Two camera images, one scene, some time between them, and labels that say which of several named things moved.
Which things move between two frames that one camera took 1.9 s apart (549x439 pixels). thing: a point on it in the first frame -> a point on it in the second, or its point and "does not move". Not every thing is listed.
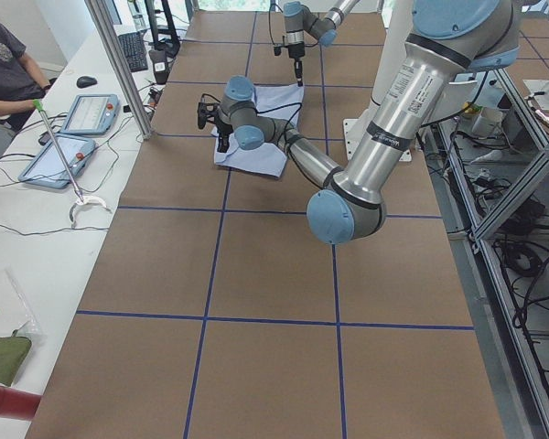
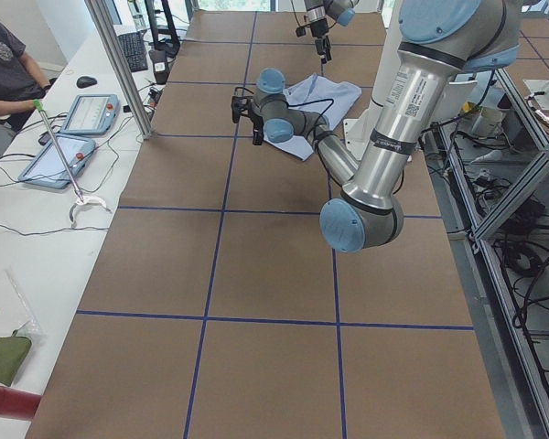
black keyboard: (133, 45) does not move
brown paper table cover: (216, 312) does not move
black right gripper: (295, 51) -> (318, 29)
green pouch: (5, 358) does not move
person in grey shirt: (11, 80) does not move
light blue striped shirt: (273, 101) -> (328, 97)
